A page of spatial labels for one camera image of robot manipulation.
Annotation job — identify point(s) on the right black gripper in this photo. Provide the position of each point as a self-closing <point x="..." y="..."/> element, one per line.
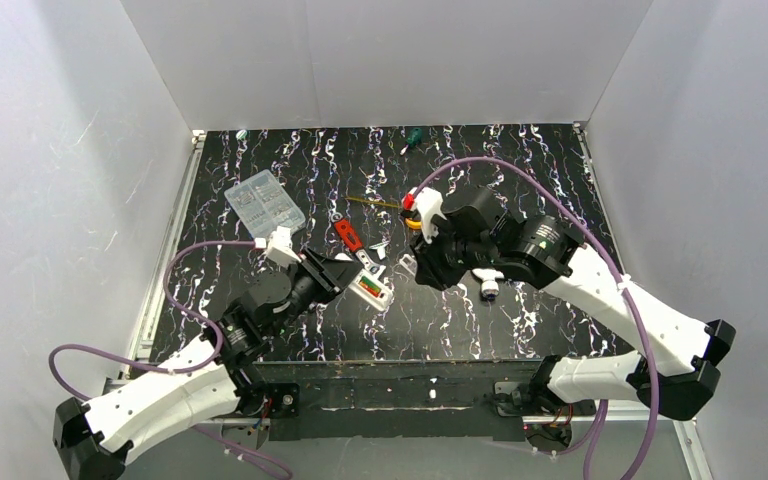
<point x="432" y="258"/>

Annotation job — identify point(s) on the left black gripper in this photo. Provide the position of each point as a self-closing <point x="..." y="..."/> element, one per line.
<point x="325" y="273"/>

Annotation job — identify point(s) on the white remote control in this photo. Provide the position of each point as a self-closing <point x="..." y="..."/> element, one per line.
<point x="367" y="283"/>

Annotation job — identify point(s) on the white battery cover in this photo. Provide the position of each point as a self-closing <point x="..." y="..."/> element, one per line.
<point x="409" y="263"/>

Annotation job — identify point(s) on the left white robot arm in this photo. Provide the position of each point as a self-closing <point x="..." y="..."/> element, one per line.
<point x="213" y="375"/>

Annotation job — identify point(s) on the small silver wrench piece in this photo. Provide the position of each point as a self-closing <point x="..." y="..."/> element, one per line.
<point x="380" y="249"/>

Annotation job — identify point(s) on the yellow tape measure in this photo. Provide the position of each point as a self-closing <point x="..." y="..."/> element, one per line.
<point x="412" y="223"/>

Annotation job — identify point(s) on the clear plastic screw box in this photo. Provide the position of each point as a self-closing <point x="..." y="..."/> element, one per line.
<point x="262" y="204"/>

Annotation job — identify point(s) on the red handled adjustable wrench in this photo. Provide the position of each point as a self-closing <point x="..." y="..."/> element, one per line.
<point x="354" y="244"/>

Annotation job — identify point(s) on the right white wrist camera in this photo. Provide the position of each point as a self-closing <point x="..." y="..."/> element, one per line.
<point x="426" y="204"/>

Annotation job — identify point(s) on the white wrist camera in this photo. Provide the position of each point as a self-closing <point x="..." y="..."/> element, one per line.
<point x="426" y="204"/>
<point x="278" y="247"/>

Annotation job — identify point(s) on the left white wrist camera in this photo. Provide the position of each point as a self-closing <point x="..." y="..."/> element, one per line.
<point x="278" y="247"/>

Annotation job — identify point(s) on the green handled screwdriver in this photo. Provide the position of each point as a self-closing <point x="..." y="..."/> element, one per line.
<point x="413" y="138"/>

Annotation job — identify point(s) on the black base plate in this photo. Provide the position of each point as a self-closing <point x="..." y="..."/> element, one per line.
<point x="393" y="399"/>

